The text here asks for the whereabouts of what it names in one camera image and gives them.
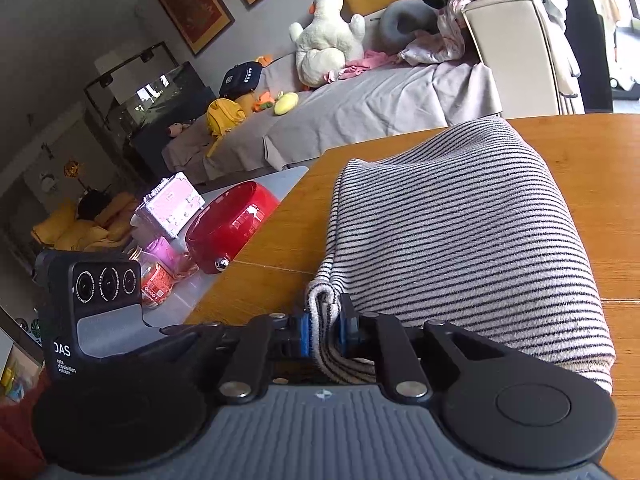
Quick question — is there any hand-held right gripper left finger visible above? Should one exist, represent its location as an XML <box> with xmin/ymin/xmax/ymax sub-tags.
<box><xmin>150</xmin><ymin>310</ymin><xmax>315</xmax><ymax>406</ymax></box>

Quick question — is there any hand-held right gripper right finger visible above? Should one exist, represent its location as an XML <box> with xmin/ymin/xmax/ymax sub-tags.
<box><xmin>336</xmin><ymin>294</ymin><xmax>521</xmax><ymax>403</ymax></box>

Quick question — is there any grey striped sweater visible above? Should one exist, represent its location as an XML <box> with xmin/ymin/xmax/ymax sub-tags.
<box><xmin>306</xmin><ymin>117</ymin><xmax>617</xmax><ymax>395</ymax></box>

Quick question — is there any pink jar with red label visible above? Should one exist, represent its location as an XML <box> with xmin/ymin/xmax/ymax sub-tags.
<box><xmin>137</xmin><ymin>237</ymin><xmax>177</xmax><ymax>311</ymax></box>

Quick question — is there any yellow armchair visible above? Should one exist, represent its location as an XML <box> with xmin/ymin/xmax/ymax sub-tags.
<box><xmin>30</xmin><ymin>192</ymin><xmax>141</xmax><ymax>252</ymax></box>

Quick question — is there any pink metal-edged case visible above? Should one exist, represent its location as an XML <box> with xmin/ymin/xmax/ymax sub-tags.
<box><xmin>131</xmin><ymin>171</ymin><xmax>206</xmax><ymax>239</ymax></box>

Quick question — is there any grey sofa cover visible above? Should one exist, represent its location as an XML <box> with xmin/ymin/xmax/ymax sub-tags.
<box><xmin>162</xmin><ymin>57</ymin><xmax>503</xmax><ymax>183</ymax></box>

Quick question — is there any yellow-green plush toy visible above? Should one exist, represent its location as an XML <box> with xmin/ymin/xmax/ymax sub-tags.
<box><xmin>273</xmin><ymin>91</ymin><xmax>300</xmax><ymax>116</ymax></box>

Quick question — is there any yellow plush toy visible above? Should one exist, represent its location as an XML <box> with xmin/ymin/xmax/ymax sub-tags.
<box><xmin>205</xmin><ymin>99</ymin><xmax>248</xmax><ymax>158</ymax></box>

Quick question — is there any black glass fish tank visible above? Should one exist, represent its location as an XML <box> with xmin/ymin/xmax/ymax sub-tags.
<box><xmin>82</xmin><ymin>41</ymin><xmax>218</xmax><ymax>181</ymax></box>

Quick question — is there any pink cloth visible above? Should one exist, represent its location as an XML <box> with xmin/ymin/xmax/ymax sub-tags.
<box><xmin>325</xmin><ymin>50</ymin><xmax>401</xmax><ymax>83</ymax></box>

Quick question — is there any white plush duck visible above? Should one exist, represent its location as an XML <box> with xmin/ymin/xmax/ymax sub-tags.
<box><xmin>289</xmin><ymin>0</ymin><xmax>367</xmax><ymax>88</ymax></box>

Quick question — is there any grey neck pillow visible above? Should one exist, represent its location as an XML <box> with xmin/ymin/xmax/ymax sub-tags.
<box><xmin>378</xmin><ymin>0</ymin><xmax>443</xmax><ymax>55</ymax></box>

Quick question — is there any beige sofa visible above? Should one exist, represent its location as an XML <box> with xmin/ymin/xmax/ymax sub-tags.
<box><xmin>162</xmin><ymin>0</ymin><xmax>586</xmax><ymax>183</ymax></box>

